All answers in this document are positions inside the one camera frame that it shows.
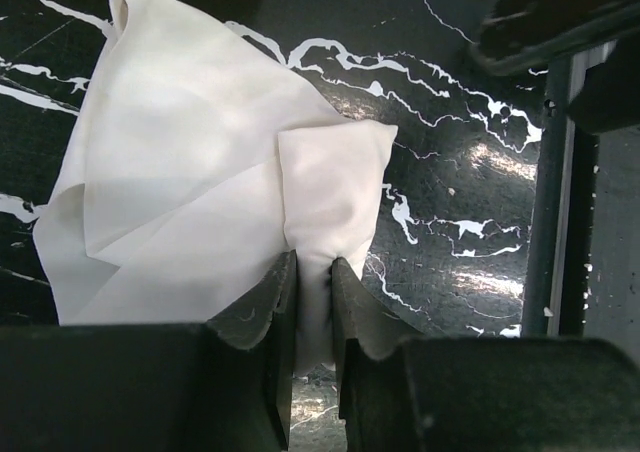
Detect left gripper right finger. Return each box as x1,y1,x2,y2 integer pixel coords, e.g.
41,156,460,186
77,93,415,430
331,259,639,451

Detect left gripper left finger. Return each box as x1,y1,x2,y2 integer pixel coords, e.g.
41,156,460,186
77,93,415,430
1,252,298,451

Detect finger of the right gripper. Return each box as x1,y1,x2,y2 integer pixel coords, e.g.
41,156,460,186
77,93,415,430
471,0,639,134

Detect white underwear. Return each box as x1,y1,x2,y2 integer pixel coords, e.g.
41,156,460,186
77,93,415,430
34,0,397,375

